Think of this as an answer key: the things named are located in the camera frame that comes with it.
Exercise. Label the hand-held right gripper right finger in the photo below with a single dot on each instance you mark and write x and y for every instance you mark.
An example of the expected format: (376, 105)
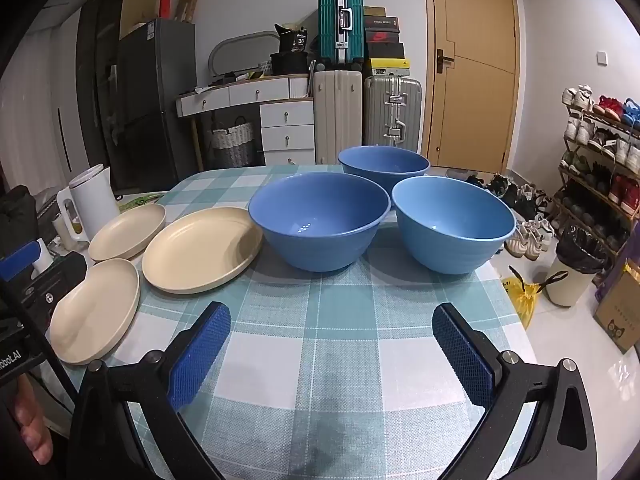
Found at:
(462, 350)

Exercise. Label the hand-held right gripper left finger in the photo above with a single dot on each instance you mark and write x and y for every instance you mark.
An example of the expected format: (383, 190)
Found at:
(200, 355)

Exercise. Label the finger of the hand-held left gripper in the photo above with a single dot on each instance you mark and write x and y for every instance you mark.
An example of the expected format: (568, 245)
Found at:
(20, 261)

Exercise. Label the beige plate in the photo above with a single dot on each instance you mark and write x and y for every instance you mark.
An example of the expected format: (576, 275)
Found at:
(202, 250)
(95, 312)
(127, 232)

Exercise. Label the light blue bowl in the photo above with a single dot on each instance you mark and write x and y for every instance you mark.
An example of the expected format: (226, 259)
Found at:
(452, 225)

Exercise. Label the person's left hand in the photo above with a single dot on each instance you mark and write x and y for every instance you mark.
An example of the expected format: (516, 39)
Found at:
(32, 430)

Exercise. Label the small white container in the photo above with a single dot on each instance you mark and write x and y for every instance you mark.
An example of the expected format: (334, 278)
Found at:
(42, 260)

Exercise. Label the cream jar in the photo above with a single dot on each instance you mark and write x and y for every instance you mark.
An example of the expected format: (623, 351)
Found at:
(65, 235)

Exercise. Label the yellow plastic bag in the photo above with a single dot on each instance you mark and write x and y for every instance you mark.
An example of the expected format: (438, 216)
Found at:
(525, 300)

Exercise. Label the white electric kettle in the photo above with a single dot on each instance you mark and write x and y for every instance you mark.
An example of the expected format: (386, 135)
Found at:
(92, 200)

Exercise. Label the teal checkered tablecloth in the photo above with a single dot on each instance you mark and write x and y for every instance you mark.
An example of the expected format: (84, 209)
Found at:
(325, 340)

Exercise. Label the green packet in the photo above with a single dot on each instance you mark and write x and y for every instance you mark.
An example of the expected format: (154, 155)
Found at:
(137, 201)

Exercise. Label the bin with black bag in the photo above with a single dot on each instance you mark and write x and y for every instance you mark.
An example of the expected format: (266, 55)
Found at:
(575, 265)

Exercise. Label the pile of loose shoes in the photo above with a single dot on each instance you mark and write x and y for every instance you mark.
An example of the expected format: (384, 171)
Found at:
(525, 210)

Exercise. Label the printed cardboard box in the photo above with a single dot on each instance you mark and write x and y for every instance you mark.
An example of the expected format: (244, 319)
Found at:
(617, 320)

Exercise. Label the purple bag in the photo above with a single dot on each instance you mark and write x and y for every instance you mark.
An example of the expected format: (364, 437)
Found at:
(622, 272)

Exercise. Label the metal shoe rack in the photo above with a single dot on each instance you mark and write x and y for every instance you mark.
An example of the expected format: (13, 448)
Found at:
(570, 200)

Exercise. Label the black cabinet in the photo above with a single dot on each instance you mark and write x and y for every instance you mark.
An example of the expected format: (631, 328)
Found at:
(97, 85)

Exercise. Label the grey fridge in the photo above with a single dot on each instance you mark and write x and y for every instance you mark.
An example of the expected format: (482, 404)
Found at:
(155, 105)

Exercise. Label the woven basket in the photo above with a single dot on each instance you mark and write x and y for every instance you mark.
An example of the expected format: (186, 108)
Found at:
(232, 142)

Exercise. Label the white desk with drawers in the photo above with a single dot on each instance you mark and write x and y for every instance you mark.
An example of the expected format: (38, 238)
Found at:
(285, 125)

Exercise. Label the silver suitcase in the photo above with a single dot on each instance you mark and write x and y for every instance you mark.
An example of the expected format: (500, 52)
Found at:
(392, 115)

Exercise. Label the rows of racked shoes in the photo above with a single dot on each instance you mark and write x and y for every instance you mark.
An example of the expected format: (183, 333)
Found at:
(607, 145)

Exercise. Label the cream suitcase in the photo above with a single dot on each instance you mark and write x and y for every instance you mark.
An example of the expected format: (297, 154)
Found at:
(337, 117)

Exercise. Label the wooden door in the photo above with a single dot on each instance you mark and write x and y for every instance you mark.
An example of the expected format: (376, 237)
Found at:
(475, 85)

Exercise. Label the tall cardboard box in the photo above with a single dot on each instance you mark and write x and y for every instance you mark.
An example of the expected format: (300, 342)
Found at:
(140, 0)

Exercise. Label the yellow shoe box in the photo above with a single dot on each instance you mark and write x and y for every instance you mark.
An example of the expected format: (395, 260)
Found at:
(390, 67)

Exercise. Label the red flat item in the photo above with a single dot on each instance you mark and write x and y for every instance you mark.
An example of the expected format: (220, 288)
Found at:
(165, 5)

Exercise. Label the black shoe box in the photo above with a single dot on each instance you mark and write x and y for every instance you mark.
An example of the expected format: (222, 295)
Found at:
(385, 50)
(381, 23)

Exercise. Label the black bag with tag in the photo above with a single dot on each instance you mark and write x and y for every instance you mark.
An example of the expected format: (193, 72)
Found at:
(292, 37)

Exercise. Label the brown shoe box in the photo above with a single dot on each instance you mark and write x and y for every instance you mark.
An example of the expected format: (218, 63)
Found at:
(374, 11)

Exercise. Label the teal suitcase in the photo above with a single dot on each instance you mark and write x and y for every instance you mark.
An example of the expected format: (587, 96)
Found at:
(332, 25)

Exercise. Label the grey arched frame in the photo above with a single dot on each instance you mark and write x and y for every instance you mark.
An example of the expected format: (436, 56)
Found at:
(240, 42)

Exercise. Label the wall switch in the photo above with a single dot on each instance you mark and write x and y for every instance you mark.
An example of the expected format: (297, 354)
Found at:
(602, 58)

